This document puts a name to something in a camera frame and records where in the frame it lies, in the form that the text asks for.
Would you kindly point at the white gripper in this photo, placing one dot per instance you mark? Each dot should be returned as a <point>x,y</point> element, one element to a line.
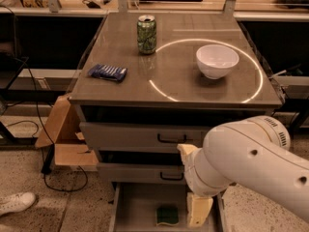
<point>193,172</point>

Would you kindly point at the cardboard box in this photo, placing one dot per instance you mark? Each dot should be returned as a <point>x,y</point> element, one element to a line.
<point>62,137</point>

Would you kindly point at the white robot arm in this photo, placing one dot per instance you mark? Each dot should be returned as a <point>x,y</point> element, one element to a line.
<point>253,153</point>

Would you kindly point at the white shoe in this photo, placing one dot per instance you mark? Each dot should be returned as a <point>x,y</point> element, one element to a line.
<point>15,203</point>

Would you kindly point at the green yellow sponge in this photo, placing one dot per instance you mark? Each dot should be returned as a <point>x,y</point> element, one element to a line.
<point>167,215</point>

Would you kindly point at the grey drawer cabinet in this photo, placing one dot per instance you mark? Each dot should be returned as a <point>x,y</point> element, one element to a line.
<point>167,88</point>

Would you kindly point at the blue snack packet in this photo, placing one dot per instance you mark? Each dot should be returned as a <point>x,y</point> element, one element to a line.
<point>108,72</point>

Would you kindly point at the middle grey drawer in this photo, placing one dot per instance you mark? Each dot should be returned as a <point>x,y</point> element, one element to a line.
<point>141,173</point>

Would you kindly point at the top grey drawer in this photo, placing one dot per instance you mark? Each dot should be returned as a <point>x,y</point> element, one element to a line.
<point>141,138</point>

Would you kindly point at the grey drawer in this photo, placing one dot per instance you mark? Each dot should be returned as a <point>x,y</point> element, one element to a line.
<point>141,138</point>
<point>135,207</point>
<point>141,173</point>

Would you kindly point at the bottom grey drawer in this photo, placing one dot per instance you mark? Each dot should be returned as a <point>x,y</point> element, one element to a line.
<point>135,207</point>

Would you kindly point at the green soda can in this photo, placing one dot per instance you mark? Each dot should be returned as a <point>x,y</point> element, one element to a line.
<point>146,34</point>

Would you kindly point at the white bowl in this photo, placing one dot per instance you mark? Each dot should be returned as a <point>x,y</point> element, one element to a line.
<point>215,60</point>

